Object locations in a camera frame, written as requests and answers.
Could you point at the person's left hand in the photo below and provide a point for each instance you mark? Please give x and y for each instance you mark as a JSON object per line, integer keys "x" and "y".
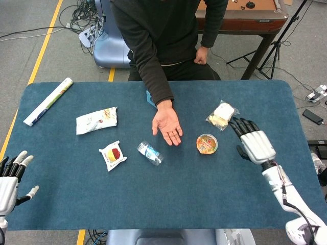
{"x": 201, "y": 55}

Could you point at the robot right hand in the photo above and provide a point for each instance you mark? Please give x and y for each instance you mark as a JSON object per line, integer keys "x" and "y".
{"x": 258, "y": 145}

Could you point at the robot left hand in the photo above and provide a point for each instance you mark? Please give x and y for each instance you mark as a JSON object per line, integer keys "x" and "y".
{"x": 7, "y": 191}

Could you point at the person's right hand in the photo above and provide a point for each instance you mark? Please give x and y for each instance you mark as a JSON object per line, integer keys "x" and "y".
{"x": 167, "y": 122}

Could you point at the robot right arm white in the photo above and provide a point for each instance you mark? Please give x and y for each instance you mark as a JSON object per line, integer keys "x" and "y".
{"x": 274, "y": 178}

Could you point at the person's right forearm black sleeve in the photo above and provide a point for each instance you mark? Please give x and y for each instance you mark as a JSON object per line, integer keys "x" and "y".
{"x": 155, "y": 84}

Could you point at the person's left forearm black sleeve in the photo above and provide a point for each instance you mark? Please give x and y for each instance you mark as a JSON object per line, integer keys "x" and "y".
{"x": 213, "y": 28}

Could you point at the blue card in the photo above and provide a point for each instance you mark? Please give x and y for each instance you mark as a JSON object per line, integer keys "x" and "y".
{"x": 149, "y": 98}

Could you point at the clear plastic bottle blue label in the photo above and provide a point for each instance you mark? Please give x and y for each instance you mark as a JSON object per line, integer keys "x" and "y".
{"x": 150, "y": 153}

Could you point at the person body black clothes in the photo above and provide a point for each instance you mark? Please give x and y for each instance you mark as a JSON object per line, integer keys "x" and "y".
{"x": 173, "y": 30}

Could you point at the sandwich in clear bag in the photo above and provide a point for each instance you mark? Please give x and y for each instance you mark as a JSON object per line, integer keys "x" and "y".
{"x": 222, "y": 114}

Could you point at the brown wooden game table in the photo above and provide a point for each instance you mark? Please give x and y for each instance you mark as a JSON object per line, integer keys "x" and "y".
{"x": 242, "y": 24}

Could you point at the black flat device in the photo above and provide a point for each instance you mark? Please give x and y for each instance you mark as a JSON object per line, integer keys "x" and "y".
{"x": 318, "y": 146}

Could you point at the black phone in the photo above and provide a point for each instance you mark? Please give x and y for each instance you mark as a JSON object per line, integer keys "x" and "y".
{"x": 313, "y": 117}

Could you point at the white snack packet red print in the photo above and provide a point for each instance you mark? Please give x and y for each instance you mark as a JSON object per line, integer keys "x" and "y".
{"x": 113, "y": 155}

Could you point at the white grey shoe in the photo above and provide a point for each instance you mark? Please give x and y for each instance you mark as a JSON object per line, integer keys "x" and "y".
{"x": 319, "y": 163}

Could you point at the black round knob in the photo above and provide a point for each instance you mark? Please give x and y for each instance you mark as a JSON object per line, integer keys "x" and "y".
{"x": 249, "y": 4}

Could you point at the long white snack bag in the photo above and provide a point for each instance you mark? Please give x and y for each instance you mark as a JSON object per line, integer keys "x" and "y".
{"x": 95, "y": 121}

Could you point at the black tripod stand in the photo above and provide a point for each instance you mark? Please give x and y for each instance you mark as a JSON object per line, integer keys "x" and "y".
{"x": 276, "y": 44}

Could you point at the blue felt table cloth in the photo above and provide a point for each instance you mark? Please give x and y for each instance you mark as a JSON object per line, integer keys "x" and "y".
{"x": 163, "y": 199}

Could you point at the white power strip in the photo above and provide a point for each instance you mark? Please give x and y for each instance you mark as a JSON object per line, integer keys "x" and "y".
{"x": 318, "y": 93}

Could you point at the blue grey machine base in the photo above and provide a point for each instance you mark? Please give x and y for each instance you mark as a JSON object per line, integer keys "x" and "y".
{"x": 110, "y": 48}

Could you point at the cling film roll box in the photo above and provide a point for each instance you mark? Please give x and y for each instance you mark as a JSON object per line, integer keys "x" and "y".
{"x": 48, "y": 102}

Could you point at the robot torso base grey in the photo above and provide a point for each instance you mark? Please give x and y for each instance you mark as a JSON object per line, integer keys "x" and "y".
{"x": 163, "y": 237}

